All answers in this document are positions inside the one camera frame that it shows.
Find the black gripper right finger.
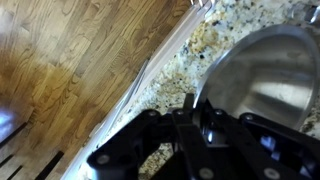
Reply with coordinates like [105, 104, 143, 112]
[199, 107, 320, 180]

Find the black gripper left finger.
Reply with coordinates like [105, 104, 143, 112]
[86, 93, 218, 180]

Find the large silver bowl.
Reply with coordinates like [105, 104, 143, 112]
[192, 24, 320, 132]

